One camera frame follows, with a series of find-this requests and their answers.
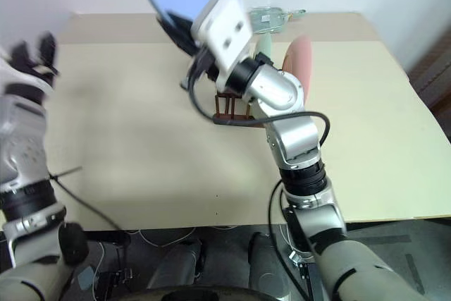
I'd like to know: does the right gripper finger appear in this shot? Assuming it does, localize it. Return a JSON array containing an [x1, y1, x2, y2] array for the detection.
[[163, 10, 204, 56], [156, 15, 197, 58]]

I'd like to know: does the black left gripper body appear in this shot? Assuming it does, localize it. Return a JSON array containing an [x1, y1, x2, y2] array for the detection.
[[10, 53, 61, 85]]

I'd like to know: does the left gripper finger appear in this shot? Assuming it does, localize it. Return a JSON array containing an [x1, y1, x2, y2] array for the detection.
[[37, 31, 59, 68], [8, 40, 36, 64]]

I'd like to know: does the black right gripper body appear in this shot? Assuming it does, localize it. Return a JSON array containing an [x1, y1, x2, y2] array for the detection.
[[180, 47, 220, 90]]

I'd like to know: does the wooden dish rack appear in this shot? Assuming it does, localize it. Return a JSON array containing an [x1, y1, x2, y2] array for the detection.
[[212, 91, 268, 130]]

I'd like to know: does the green plate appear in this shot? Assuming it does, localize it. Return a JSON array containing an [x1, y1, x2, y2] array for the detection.
[[254, 31, 274, 69]]

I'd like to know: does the clear plastic bag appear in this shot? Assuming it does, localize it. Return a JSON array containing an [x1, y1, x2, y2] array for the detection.
[[248, 6, 307, 36]]

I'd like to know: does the cream table cover sheet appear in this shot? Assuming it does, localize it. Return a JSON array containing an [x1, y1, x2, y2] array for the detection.
[[0, 40, 451, 232]]

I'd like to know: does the pink plate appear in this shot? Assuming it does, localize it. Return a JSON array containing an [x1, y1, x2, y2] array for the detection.
[[280, 35, 314, 105]]

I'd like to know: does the black zip tie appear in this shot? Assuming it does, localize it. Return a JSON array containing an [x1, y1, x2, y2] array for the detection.
[[50, 166, 84, 180]]

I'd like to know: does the dark rounded grey shape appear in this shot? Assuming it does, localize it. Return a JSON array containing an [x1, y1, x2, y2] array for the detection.
[[147, 240, 204, 290], [246, 232, 294, 290]]

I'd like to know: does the dark brown furniture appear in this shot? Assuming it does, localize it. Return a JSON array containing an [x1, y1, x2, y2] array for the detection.
[[407, 29, 451, 140]]

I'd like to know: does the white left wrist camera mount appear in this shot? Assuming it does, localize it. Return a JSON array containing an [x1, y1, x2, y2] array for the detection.
[[0, 46, 54, 105]]

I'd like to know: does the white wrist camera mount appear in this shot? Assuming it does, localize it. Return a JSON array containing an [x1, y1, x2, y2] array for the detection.
[[0, 46, 54, 105], [190, 0, 254, 84]]

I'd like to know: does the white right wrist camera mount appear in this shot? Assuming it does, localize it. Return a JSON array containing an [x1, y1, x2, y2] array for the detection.
[[190, 0, 254, 84]]

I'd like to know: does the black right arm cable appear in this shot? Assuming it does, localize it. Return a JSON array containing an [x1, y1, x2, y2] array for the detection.
[[187, 64, 333, 263]]

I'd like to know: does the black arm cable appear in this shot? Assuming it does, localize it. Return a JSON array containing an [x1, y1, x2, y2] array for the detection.
[[48, 173, 123, 232], [187, 64, 333, 263]]

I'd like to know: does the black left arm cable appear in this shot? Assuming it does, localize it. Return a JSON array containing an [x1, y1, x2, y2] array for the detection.
[[48, 173, 123, 232]]

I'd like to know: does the thin white cable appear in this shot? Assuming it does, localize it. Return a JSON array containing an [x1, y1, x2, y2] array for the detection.
[[125, 226, 199, 250]]

